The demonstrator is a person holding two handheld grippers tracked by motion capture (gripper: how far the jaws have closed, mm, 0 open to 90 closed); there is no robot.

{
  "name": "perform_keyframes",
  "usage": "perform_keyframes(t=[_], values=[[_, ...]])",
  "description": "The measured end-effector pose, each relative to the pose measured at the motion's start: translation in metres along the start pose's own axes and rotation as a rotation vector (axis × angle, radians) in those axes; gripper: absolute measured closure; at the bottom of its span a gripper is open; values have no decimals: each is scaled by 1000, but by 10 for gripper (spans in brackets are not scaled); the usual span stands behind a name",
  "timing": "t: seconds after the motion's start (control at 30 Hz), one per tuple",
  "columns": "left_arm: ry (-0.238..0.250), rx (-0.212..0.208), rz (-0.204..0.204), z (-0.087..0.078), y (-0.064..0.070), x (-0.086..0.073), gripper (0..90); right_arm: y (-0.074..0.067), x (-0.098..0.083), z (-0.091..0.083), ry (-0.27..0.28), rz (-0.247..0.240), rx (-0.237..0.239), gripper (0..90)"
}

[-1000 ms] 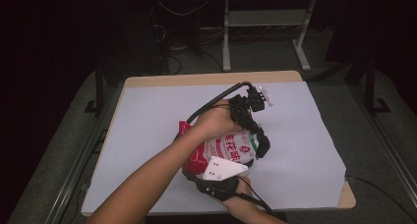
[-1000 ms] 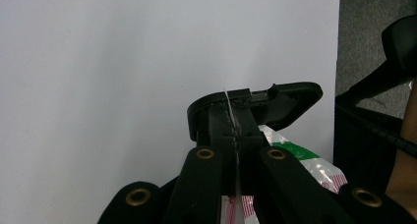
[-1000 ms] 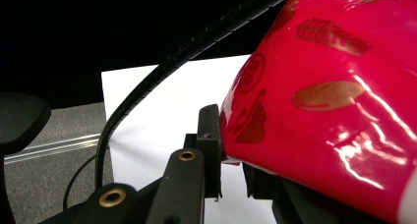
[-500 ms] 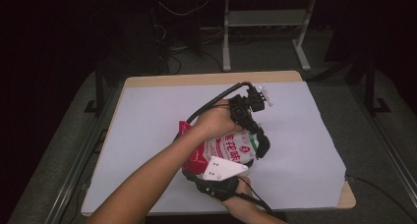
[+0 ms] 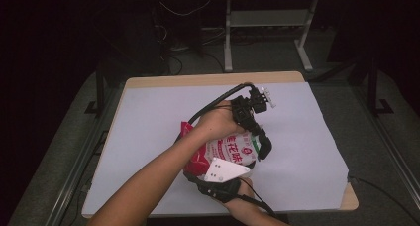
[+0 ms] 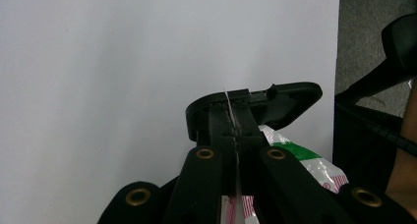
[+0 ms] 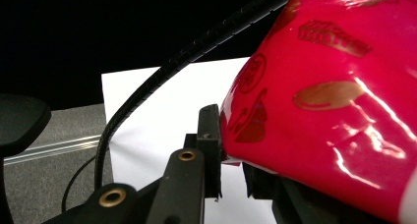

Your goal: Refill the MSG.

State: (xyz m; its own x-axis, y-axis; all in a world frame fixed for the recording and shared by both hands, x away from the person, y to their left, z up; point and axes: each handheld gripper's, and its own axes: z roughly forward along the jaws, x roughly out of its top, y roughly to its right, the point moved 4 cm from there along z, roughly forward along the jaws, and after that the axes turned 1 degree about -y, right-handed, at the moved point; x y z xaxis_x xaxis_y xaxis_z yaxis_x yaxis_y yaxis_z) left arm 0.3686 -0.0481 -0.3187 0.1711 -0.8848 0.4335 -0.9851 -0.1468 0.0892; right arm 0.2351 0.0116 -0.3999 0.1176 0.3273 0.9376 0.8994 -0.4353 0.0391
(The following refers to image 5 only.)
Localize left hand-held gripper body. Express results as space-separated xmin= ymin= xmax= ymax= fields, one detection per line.
xmin=230 ymin=83 xmax=277 ymax=137

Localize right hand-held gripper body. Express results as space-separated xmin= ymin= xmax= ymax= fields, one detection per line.
xmin=197 ymin=157 xmax=252 ymax=204

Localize person's left hand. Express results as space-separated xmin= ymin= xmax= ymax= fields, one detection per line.
xmin=194 ymin=99 xmax=246 ymax=142

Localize white hanging cable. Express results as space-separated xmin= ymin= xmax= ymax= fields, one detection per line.
xmin=159 ymin=0 xmax=212 ymax=18

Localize person's right hand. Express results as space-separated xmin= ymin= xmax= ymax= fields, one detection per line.
xmin=227 ymin=177 xmax=263 ymax=214

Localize white paper sheet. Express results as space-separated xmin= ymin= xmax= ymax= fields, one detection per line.
xmin=82 ymin=81 xmax=350 ymax=218

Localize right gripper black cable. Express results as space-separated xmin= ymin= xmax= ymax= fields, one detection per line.
xmin=237 ymin=174 xmax=420 ymax=225

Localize aluminium floor rail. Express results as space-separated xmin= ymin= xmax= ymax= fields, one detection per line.
xmin=44 ymin=86 xmax=124 ymax=226
xmin=350 ymin=83 xmax=420 ymax=200

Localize black floor cables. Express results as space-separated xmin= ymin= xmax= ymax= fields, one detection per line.
xmin=160 ymin=49 xmax=226 ymax=76

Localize white metal desk frame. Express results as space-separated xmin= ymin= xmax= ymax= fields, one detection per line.
xmin=223 ymin=0 xmax=320 ymax=72

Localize red and white seasoning bag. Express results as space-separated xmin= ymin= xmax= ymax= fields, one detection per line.
xmin=179 ymin=121 xmax=261 ymax=178

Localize black metal stand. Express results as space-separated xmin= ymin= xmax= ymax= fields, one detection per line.
xmin=366 ymin=56 xmax=395 ymax=117

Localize light wooden table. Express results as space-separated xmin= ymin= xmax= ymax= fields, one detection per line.
xmin=80 ymin=70 xmax=360 ymax=219

